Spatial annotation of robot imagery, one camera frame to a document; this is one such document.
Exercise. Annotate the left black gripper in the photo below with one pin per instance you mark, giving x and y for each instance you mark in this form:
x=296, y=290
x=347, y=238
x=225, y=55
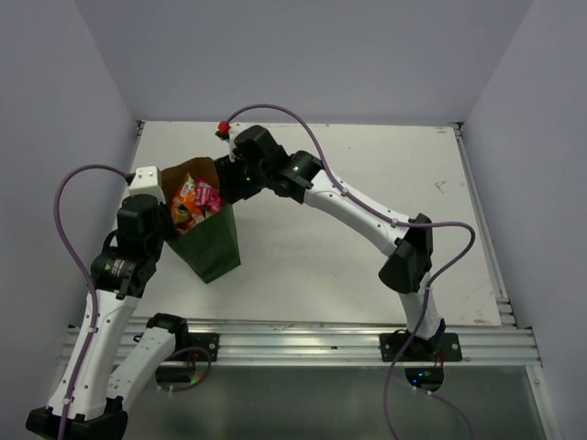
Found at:
x=171, y=229

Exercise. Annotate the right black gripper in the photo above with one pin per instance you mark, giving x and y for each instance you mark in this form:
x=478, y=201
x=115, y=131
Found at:
x=230, y=188

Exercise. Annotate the orange snack packet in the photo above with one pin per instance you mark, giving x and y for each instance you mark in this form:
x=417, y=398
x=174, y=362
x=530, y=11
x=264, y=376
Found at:
x=183, y=204

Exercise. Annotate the pink candy packet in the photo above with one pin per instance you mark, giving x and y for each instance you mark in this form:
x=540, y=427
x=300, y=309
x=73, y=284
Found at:
x=208, y=198

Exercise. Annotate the green paper bag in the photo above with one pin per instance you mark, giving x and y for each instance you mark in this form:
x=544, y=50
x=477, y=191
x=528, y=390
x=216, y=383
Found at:
x=211, y=248

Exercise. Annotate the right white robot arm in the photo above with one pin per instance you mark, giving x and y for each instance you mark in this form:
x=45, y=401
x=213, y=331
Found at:
x=255, y=161

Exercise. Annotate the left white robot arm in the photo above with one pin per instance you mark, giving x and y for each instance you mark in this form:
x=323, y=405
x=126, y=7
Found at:
x=95, y=394

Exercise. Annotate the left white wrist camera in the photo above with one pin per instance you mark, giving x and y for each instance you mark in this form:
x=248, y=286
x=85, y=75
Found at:
x=147, y=180

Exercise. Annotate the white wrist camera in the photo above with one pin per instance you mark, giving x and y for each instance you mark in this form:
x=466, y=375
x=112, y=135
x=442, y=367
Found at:
x=147, y=180
x=229, y=134

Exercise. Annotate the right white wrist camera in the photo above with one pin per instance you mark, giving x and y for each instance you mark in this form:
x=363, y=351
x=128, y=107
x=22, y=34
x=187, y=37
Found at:
x=229, y=134

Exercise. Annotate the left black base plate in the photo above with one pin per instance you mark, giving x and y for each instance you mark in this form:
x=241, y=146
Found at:
x=196, y=346

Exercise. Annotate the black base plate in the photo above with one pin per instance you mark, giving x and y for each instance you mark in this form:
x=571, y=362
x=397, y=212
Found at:
x=413, y=346
x=196, y=346

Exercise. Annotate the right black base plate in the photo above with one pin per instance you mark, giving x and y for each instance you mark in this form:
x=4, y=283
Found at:
x=413, y=346

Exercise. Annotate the aluminium front rail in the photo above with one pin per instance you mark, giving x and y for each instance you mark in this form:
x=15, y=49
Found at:
x=298, y=344

